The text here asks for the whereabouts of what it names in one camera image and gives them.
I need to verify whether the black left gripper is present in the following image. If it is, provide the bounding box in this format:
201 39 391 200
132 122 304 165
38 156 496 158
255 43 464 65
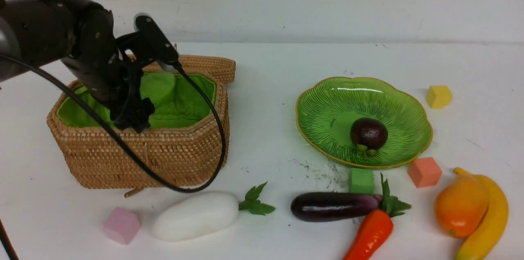
61 8 155 133

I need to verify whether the white radish with green leaves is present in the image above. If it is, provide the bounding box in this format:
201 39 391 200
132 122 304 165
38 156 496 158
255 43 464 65
151 182 276 242

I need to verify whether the purple eggplant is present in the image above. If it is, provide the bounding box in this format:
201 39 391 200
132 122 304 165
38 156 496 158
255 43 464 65
290 192 382 222

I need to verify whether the dark purple mangosteen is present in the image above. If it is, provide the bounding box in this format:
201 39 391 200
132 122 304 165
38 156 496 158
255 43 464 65
350 118 388 157

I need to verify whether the orange carrot with green top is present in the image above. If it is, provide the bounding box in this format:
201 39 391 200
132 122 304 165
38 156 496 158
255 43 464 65
343 174 411 260

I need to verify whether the orange mango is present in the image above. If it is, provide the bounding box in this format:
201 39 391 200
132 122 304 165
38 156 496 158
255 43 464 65
434 174 489 238

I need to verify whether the yellow banana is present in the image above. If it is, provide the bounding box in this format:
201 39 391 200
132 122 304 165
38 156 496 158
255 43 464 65
454 174 509 260

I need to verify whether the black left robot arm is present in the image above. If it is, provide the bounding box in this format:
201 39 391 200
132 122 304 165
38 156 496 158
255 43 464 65
0 0 155 133

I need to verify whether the woven wicker basket green lining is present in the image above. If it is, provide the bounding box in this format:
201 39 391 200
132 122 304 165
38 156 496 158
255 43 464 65
47 67 230 192

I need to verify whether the woven wicker basket lid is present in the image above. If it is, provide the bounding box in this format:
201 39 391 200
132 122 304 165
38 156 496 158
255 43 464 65
127 54 237 84

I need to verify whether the pink foam cube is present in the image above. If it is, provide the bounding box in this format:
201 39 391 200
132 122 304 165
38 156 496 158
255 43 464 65
103 207 142 245

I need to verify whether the green leaf-shaped glass plate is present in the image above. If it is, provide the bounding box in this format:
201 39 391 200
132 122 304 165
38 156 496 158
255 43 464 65
296 77 434 169

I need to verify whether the green foam cube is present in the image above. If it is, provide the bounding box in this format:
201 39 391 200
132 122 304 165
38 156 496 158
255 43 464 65
348 168 375 194

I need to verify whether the orange foam cube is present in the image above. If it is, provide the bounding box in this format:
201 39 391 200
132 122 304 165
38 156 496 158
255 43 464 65
407 157 443 188

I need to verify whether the yellow foam cube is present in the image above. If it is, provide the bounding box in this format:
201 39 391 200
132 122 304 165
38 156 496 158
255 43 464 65
425 85 453 109

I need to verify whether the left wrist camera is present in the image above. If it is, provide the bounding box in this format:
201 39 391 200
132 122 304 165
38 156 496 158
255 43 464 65
116 13 182 73

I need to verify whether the black camera cable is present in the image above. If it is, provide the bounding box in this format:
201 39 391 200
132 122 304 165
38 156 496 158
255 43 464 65
0 54 227 194

